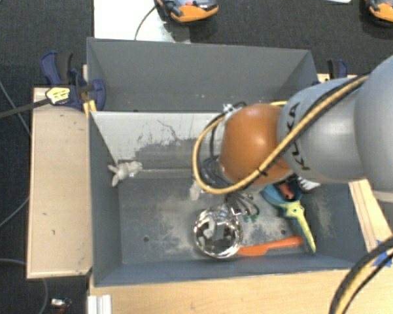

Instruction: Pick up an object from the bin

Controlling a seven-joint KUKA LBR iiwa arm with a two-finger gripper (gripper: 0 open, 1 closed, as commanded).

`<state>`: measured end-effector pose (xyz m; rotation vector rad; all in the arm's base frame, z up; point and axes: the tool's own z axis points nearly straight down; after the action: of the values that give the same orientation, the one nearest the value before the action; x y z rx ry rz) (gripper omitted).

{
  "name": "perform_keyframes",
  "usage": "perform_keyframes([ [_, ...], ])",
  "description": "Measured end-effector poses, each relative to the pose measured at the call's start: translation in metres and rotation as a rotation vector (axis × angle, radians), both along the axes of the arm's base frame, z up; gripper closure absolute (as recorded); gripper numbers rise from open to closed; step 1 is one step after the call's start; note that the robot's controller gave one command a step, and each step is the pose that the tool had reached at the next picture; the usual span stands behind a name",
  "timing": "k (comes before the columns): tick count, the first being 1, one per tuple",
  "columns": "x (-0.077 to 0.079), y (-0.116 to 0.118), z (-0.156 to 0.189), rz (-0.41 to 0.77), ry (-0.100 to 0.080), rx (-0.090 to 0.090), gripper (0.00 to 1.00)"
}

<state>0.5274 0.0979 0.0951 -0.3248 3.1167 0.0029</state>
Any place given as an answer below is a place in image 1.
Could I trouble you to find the white striped object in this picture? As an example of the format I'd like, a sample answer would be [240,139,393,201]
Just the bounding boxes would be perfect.
[296,175,322,191]

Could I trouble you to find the white toy animal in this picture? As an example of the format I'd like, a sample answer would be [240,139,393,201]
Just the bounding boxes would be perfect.
[107,160,144,187]

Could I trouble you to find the pale wood board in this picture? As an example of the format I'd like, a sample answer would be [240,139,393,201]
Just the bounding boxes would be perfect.
[26,87,94,279]

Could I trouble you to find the orange plastic tool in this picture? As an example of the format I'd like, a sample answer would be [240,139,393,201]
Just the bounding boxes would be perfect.
[236,235,305,257]

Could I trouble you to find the teal and yellow tool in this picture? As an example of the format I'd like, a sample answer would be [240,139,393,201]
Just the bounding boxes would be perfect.
[260,178,317,254]

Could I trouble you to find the grey metal bin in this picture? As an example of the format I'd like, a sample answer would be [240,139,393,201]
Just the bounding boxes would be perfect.
[86,37,369,288]

